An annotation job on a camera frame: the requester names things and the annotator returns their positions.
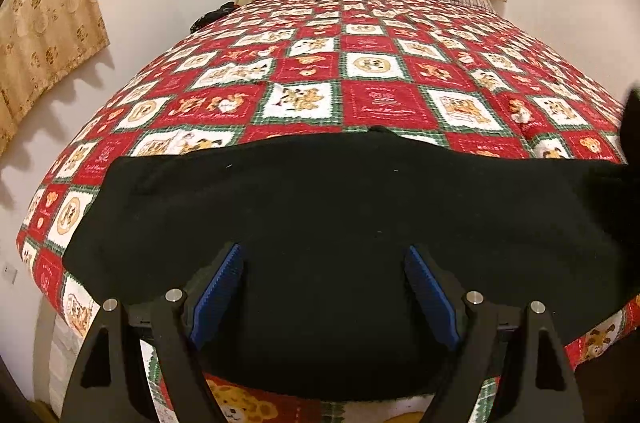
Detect black object at bed edge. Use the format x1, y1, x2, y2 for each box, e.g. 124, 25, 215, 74
190, 1, 236, 32

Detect dark cloth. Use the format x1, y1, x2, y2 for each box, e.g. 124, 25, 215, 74
574, 328, 640, 423

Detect white mattress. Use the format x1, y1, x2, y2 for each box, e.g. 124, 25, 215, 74
32, 298, 101, 423

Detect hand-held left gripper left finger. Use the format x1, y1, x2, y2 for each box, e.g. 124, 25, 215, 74
60, 244, 246, 423

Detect black pants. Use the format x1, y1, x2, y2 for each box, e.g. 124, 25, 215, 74
62, 85, 640, 401

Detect red teddy bear printed blanket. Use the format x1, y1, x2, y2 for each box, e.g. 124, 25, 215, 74
15, 0, 640, 423

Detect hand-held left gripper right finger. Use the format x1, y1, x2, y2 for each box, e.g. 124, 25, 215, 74
403, 245, 586, 423

